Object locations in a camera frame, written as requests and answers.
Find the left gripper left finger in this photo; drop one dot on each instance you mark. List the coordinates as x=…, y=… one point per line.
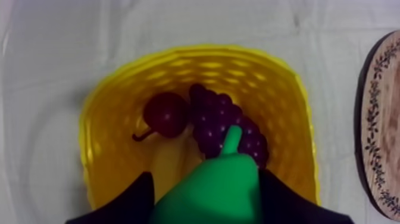
x=131, y=206

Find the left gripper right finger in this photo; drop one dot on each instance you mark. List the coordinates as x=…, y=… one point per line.
x=287, y=206

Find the green toy pear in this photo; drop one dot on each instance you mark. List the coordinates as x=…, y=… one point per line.
x=218, y=194

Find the yellow plastic basket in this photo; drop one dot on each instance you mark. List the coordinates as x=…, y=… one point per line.
x=118, y=103

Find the round wooden board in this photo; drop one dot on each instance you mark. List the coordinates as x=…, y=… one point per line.
x=381, y=125

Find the small red fruit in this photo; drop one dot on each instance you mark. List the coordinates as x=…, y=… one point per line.
x=165, y=115

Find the purple toy grapes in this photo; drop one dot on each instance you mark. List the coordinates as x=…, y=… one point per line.
x=215, y=122

